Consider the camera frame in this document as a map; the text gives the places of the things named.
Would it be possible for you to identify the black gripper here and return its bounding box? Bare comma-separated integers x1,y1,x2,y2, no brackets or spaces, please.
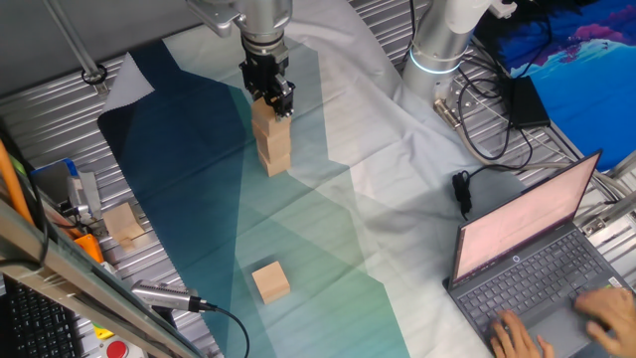
238,45,297,121

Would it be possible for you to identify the light wooden cube block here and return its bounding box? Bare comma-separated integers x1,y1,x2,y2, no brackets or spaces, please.
250,96,293,136
256,152,292,178
251,119,293,150
254,139,293,163
250,261,291,305
101,201,146,253

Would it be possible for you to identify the person bare hand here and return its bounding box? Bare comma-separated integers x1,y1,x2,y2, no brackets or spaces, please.
489,309,556,358
573,286,636,358

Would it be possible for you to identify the blue green white tablecloth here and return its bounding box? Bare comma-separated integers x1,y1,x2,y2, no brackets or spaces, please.
96,12,531,358

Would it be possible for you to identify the thin metal pole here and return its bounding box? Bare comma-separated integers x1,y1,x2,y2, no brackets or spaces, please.
43,0,109,96

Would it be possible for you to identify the blue and silver device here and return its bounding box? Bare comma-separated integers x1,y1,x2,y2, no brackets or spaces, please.
30,157,104,228

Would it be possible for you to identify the orange box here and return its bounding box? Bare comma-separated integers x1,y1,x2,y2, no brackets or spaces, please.
73,233,106,265

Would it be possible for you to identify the black power brick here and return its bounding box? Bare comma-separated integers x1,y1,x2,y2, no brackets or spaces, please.
507,75,552,130

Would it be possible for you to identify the orange pole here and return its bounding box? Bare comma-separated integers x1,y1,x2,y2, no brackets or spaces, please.
0,138,35,228

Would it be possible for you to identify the grey laptop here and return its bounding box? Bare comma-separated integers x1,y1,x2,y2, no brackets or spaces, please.
443,148,636,358

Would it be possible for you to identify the grey box red button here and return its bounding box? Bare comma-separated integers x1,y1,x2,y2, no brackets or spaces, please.
104,339,131,358

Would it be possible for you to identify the blue painted poster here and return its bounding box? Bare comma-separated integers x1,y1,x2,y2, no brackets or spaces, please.
476,0,636,173

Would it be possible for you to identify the black keyboard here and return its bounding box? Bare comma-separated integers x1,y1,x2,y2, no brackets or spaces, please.
0,275,85,358

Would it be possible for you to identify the white camera bracket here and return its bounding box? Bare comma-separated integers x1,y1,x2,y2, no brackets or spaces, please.
185,0,248,39

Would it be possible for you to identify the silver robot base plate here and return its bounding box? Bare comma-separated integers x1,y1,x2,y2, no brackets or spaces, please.
430,74,503,133

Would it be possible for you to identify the black bundled cable connector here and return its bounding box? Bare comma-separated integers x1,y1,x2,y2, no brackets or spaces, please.
450,169,474,221

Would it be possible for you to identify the silver bar camera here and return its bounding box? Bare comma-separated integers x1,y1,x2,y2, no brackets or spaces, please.
130,278,203,314

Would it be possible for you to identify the grey cable conduit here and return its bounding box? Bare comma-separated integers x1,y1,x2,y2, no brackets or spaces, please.
431,96,605,175

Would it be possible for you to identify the black camera lead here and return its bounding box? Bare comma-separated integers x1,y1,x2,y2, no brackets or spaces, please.
198,300,250,358

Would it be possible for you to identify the black base cable bundle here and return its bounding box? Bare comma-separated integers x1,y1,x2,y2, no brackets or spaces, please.
454,47,538,173

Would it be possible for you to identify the metal frame beam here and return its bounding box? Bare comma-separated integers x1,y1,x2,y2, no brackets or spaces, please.
0,198,205,358

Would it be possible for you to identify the aluminium profile rail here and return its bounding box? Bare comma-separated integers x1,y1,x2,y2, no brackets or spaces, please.
578,151,636,238

